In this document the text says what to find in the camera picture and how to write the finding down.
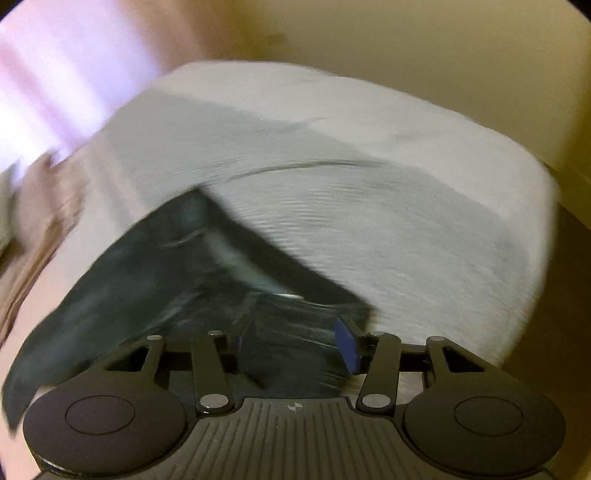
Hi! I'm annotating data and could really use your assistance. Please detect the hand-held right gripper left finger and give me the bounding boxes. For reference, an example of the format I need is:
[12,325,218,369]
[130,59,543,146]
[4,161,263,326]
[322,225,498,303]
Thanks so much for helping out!
[99,318,258,414]

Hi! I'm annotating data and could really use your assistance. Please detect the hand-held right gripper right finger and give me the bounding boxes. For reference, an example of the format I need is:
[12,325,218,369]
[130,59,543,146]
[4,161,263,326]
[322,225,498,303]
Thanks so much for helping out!
[337,315,492,414]

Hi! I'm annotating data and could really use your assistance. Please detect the dark denim pants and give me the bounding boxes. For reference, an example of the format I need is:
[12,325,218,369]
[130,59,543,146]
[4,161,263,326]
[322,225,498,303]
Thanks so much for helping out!
[0,187,376,429]

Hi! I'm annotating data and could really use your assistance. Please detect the grey herringbone blanket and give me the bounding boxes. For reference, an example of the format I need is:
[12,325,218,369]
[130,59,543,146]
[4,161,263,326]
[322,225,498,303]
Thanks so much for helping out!
[76,61,563,376]

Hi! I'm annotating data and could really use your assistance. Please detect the beige pillow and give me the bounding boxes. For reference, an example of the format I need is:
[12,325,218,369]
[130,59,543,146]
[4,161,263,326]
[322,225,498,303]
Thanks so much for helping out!
[0,151,95,342]

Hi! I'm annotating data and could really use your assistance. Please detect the pale pink bed sheet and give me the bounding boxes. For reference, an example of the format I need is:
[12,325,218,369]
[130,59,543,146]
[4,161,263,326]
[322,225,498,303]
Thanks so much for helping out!
[0,258,125,480]

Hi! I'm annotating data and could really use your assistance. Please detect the pink curtain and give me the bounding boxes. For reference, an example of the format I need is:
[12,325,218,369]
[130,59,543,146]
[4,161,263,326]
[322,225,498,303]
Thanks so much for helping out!
[0,0,211,169]

